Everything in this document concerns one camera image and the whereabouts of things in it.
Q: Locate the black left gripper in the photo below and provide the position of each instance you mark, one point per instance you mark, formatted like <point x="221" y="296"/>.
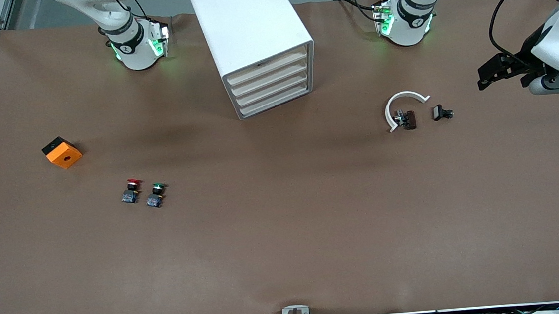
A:
<point x="524" y="59"/>

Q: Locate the red push button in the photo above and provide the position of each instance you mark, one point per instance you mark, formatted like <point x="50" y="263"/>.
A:
<point x="130" y="192"/>

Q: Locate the beige cabinet drawer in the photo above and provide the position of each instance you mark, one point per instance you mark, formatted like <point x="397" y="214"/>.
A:
<point x="271" y="79"/>
<point x="277" y="100"/>
<point x="267" y="68"/>
<point x="274" y="89"/>

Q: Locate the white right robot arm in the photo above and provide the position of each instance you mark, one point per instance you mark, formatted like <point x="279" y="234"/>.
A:
<point x="134" y="48"/>

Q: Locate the green push button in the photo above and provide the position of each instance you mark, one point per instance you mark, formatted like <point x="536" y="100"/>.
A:
<point x="155" y="196"/>

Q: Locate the white drawer cabinet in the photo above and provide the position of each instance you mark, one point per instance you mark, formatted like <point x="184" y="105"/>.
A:
<point x="244" y="25"/>

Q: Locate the black small clip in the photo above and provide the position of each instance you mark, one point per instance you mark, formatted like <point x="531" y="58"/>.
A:
<point x="438" y="112"/>

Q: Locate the brown and black small part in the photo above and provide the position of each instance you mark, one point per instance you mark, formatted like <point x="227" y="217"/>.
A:
<point x="409" y="120"/>

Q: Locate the orange and black box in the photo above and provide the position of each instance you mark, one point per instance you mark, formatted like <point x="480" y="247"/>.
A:
<point x="64" y="155"/>

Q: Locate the brown table cover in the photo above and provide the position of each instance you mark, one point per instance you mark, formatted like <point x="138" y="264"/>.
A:
<point x="286" y="236"/>

